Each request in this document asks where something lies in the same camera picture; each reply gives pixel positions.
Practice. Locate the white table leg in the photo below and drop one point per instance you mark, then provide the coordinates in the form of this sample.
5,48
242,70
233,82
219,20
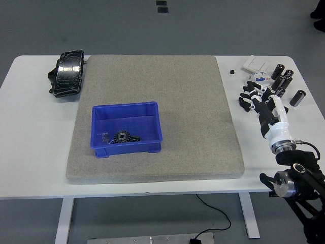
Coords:
64,221
250,216

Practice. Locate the white wall switch panel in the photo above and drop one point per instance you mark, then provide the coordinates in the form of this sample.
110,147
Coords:
256,63

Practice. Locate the grey-brown mat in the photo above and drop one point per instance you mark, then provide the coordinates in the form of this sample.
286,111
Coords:
152,81

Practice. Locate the black floor socket plate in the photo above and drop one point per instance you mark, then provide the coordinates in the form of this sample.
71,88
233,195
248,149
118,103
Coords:
161,3
163,10

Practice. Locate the white circuit breaker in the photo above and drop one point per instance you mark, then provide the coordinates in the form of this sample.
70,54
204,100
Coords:
261,75

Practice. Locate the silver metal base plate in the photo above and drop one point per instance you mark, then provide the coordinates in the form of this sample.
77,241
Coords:
152,240

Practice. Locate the small metal screws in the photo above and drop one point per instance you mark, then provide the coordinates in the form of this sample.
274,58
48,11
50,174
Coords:
104,137

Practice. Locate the black power adapter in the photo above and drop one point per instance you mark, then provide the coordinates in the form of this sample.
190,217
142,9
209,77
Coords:
287,109

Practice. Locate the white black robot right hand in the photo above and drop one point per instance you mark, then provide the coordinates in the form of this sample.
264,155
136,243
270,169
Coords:
279,127

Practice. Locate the person's black shoe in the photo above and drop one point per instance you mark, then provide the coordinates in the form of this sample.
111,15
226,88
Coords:
319,11
320,25

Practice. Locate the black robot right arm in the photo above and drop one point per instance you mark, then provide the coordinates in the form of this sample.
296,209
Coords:
302,183

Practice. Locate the black tape-wrapped device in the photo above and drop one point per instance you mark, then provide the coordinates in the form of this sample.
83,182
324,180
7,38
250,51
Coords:
68,73

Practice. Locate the blue plastic box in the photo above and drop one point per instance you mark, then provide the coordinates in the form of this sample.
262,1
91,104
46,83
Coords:
122,119

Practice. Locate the black cylindrical capacitor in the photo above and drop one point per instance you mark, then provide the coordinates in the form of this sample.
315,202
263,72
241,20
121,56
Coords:
277,81
289,72
278,71
297,98
287,81
280,92

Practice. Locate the black plug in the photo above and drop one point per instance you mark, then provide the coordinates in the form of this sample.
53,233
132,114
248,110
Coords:
195,241

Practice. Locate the large black gear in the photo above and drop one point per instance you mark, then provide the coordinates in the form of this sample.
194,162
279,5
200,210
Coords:
122,136

